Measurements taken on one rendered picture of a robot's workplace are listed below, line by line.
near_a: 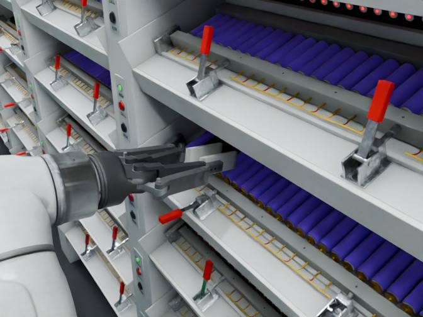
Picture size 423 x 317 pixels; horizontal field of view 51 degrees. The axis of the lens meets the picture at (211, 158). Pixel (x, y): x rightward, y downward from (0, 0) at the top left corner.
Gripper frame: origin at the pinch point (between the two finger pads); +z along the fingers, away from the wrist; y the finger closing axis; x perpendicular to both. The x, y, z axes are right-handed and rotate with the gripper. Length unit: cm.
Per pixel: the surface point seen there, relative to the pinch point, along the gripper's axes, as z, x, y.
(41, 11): -5, -13, 66
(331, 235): 2.7, 2.0, -22.5
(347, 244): 2.9, 2.0, -24.9
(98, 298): 10, 80, 63
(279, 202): 2.9, 2.2, -12.8
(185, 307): 8.0, 43.8, 12.5
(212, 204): -1.8, 6.0, -3.8
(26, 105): 3, 26, 112
